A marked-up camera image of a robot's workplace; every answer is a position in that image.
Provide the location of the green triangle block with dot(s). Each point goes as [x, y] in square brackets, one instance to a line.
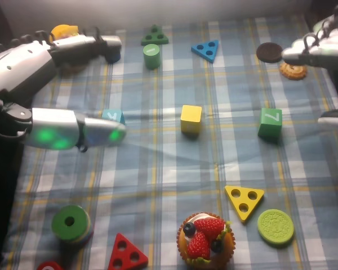
[154, 42]

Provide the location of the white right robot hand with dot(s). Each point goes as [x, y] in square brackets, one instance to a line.
[321, 50]

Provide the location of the green number cube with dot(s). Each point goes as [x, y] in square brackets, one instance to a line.
[269, 126]

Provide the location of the yellow triangle block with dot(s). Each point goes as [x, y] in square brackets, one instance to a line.
[243, 198]

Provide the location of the blue plaid tablecloth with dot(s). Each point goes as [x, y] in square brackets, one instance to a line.
[157, 168]

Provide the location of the teal letter cube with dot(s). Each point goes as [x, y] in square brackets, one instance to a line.
[112, 114]

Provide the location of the tan round biscuit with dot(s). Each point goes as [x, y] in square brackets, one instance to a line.
[293, 72]

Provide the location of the green sandwich cookie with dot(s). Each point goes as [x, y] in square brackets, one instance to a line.
[276, 226]

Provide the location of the blue triangle block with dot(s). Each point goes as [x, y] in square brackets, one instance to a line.
[203, 55]

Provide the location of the strawberry cupcake toy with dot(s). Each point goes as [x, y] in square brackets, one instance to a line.
[204, 239]

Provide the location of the red cylinder block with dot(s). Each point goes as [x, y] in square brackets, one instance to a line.
[42, 267]

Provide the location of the green cylinder block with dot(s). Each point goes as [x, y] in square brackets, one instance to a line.
[151, 60]

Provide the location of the yellow wooden cube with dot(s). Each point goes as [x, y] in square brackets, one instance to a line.
[191, 121]

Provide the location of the orange topped cupcake toy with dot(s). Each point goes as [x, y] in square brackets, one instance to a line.
[63, 31]

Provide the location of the dark brown sandwich cookie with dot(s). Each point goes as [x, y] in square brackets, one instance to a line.
[267, 53]

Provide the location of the red triangle block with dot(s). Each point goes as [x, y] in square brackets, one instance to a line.
[126, 254]

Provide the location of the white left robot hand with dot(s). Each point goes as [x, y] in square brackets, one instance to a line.
[19, 64]

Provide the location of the blue cylinder block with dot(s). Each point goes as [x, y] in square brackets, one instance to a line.
[114, 58]

